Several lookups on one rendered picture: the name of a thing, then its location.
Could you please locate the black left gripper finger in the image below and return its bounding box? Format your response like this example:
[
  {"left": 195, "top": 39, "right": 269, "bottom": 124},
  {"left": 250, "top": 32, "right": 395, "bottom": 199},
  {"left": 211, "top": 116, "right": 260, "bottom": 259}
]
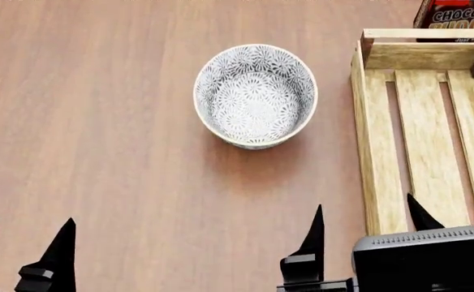
[{"left": 14, "top": 217, "right": 77, "bottom": 292}]

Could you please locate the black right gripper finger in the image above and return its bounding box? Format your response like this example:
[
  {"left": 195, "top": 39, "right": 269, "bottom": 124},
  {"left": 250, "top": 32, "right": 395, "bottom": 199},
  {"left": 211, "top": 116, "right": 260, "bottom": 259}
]
[
  {"left": 280, "top": 204, "right": 326, "bottom": 285},
  {"left": 407, "top": 192, "right": 446, "bottom": 233}
]

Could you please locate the floral patterned black-white bowl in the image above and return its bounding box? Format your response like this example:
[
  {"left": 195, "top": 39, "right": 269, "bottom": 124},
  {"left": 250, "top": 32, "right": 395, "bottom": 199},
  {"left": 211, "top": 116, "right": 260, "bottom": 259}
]
[{"left": 192, "top": 44, "right": 319, "bottom": 151}]

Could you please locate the light wooden slatted crate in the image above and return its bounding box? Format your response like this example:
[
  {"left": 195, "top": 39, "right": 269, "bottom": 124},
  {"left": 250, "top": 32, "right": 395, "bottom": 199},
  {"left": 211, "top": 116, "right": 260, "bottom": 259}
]
[{"left": 349, "top": 28, "right": 474, "bottom": 236}]

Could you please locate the chocolate pudding box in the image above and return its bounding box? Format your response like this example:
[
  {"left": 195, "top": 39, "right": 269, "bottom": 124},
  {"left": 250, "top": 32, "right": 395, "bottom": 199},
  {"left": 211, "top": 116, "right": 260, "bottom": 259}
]
[{"left": 412, "top": 0, "right": 474, "bottom": 44}]

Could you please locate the dark grey wrist camera box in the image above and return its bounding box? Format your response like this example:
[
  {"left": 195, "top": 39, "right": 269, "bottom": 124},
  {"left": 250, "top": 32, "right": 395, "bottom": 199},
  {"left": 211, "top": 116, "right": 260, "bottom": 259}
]
[{"left": 351, "top": 225, "right": 474, "bottom": 292}]

